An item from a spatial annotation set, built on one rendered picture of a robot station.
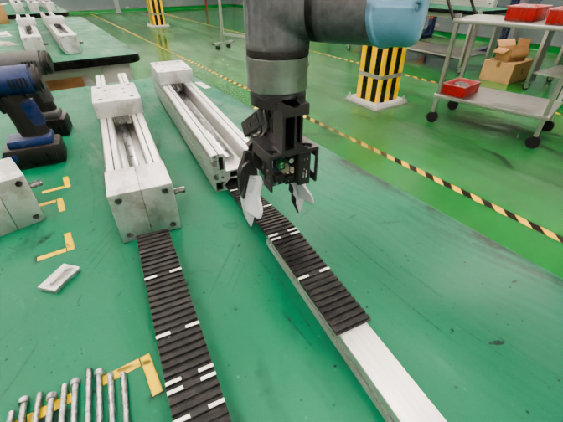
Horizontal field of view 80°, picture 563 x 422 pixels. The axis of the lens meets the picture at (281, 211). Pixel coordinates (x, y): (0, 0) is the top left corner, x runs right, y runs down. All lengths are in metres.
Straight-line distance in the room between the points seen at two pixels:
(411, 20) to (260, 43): 0.15
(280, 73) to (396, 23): 0.13
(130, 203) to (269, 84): 0.31
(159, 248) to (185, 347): 0.18
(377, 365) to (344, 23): 0.35
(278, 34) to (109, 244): 0.44
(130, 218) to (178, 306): 0.21
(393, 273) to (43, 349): 0.48
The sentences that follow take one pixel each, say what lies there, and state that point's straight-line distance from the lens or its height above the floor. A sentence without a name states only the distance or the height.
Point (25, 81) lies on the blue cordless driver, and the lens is 0.93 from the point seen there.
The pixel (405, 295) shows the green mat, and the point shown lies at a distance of 0.52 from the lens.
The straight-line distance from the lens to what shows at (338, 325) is 0.43.
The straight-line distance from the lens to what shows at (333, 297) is 0.45.
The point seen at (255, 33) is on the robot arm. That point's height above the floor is 1.10.
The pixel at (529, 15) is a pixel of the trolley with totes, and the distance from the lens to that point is 3.41.
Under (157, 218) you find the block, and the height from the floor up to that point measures 0.81.
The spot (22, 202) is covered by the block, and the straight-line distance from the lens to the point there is 0.75.
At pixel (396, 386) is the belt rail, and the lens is 0.41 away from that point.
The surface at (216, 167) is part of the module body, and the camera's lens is 0.69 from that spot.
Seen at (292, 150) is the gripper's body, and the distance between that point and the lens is 0.43.
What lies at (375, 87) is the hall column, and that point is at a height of 0.20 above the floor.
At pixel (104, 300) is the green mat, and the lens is 0.55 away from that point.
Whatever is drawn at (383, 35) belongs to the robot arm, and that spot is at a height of 1.11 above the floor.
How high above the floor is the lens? 1.16
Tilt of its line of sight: 35 degrees down
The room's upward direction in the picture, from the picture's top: straight up
